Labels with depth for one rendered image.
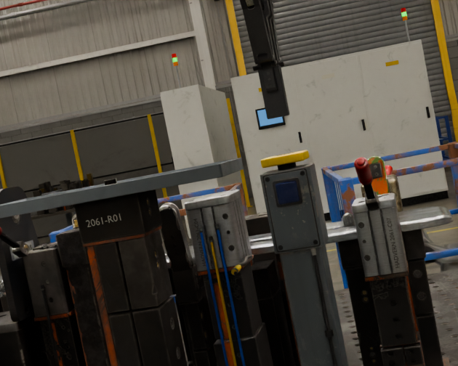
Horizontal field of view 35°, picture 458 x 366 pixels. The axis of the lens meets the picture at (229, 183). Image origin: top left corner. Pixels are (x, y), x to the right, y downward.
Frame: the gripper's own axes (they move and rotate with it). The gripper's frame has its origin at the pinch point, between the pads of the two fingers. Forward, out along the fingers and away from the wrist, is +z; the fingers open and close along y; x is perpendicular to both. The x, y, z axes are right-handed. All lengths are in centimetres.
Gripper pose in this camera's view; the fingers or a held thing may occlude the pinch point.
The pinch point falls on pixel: (273, 92)
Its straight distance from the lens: 102.1
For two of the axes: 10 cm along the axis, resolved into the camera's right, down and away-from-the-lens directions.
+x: -9.5, 1.7, 2.4
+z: 1.9, 9.8, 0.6
